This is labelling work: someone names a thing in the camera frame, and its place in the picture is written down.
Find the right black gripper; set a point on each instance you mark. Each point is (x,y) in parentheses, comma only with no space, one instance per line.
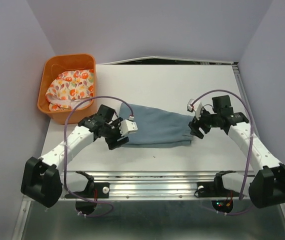
(194,124)

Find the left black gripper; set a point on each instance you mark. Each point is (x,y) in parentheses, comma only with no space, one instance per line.
(111,142)

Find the blue denim skirt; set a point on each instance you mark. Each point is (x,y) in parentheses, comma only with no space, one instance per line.
(159,128)

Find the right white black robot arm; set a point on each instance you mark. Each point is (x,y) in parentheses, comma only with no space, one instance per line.
(264,178)

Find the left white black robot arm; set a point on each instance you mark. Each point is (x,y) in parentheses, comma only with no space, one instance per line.
(42,180)

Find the floral orange white skirt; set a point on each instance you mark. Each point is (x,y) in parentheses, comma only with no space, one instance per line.
(69,89)

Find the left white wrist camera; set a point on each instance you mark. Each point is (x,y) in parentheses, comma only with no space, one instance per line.
(127,127)

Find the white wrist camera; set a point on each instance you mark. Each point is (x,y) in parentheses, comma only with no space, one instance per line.
(127,127)
(195,108)

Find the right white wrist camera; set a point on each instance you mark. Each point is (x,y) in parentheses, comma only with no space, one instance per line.
(195,108)

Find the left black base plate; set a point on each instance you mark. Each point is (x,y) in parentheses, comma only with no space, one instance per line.
(99,190)

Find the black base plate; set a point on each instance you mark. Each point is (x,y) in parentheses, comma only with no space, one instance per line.
(99,190)
(210,189)

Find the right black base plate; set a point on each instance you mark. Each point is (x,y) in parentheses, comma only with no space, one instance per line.
(210,189)

